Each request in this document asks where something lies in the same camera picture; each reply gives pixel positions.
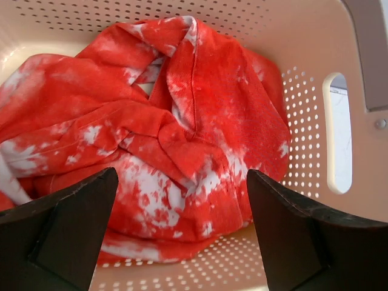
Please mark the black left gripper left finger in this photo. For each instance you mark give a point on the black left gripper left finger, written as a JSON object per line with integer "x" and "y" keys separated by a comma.
{"x": 53, "y": 243}

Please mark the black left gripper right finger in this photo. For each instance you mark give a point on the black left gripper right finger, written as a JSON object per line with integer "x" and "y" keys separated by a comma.
{"x": 306, "y": 245}

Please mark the red white tie-dye trousers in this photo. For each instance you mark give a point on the red white tie-dye trousers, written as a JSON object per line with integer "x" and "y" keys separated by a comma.
{"x": 181, "y": 112}

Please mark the cream perforated plastic basket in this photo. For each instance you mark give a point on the cream perforated plastic basket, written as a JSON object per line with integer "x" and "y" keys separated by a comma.
{"x": 337, "y": 150}

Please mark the grey basket handle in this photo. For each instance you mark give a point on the grey basket handle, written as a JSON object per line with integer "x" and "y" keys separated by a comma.
{"x": 370, "y": 23}

